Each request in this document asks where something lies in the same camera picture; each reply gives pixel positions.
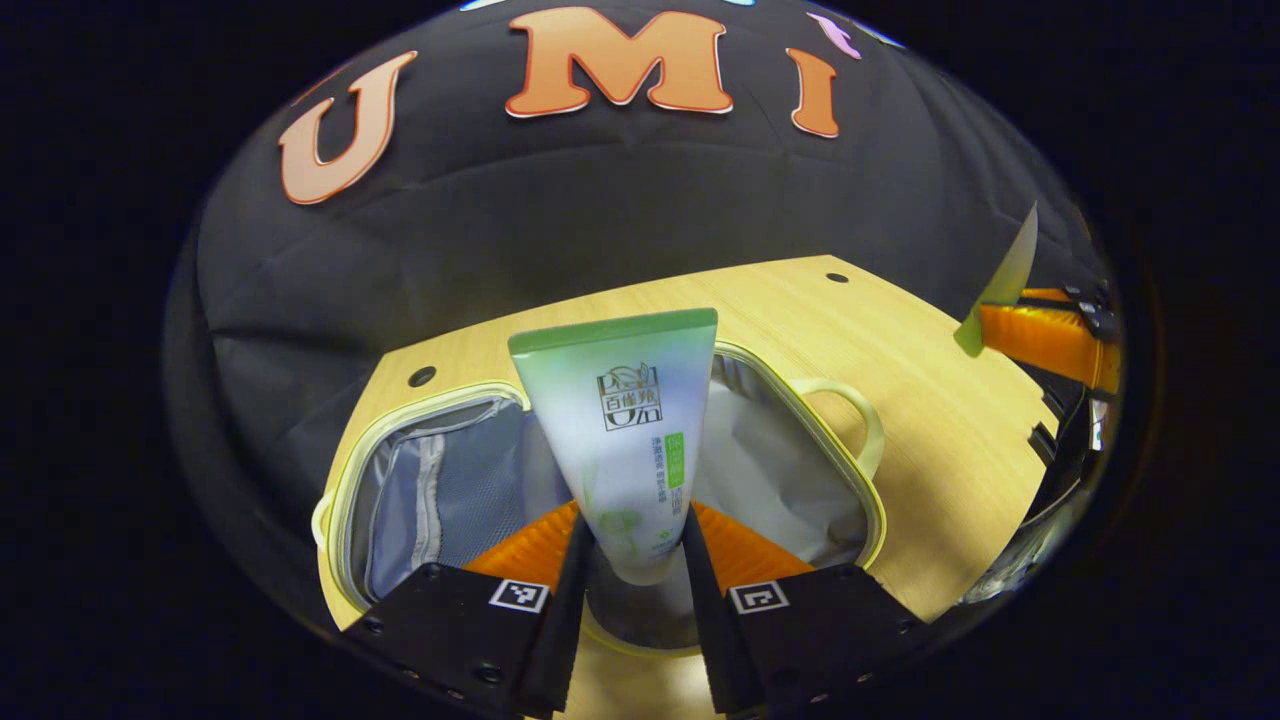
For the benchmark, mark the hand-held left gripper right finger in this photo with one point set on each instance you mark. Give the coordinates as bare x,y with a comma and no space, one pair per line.
705,620

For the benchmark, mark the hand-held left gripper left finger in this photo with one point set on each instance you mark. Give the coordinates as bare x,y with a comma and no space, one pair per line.
565,620

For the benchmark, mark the small white green cream tube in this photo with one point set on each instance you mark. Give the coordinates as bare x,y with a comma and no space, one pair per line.
1003,285

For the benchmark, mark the large white green cream tube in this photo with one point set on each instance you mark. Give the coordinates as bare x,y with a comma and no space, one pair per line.
620,440

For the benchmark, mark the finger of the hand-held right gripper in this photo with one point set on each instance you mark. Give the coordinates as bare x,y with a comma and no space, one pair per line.
1040,335

